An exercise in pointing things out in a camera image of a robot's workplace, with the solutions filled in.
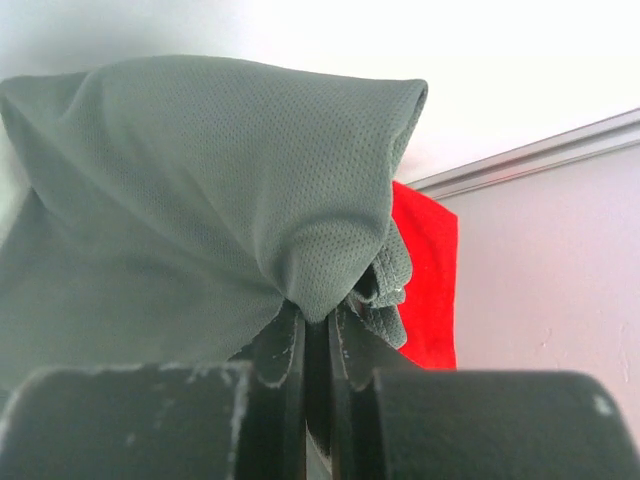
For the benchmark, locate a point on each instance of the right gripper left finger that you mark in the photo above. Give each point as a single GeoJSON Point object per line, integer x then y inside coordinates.
{"type": "Point", "coordinates": [241, 419]}

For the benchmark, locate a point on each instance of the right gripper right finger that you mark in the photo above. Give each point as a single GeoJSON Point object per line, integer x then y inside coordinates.
{"type": "Point", "coordinates": [394, 420]}

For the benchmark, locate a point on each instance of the dark grey t shirt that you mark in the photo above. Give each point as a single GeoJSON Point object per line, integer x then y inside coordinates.
{"type": "Point", "coordinates": [177, 203]}

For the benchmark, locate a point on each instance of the right aluminium frame post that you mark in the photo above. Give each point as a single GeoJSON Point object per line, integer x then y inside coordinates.
{"type": "Point", "coordinates": [602, 137]}

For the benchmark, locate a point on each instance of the folded red t shirt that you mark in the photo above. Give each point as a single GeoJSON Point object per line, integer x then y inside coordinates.
{"type": "Point", "coordinates": [430, 233]}

